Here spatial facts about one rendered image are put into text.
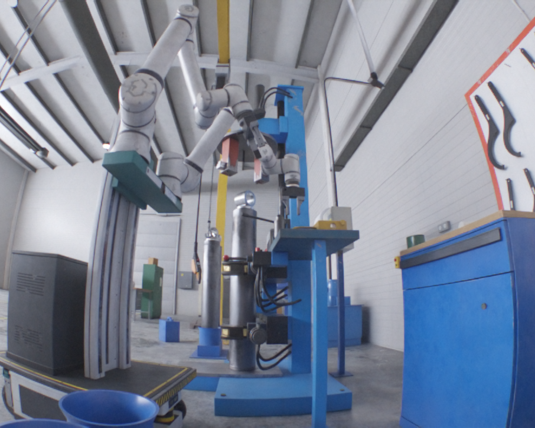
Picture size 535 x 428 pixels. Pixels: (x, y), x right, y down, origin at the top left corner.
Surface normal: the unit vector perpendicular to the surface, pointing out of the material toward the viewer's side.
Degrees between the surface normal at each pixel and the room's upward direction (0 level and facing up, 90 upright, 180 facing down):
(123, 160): 90
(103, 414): 90
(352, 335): 90
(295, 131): 90
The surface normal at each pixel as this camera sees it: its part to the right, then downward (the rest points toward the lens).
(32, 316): -0.04, -0.29
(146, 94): 0.45, -0.11
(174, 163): 0.65, -0.22
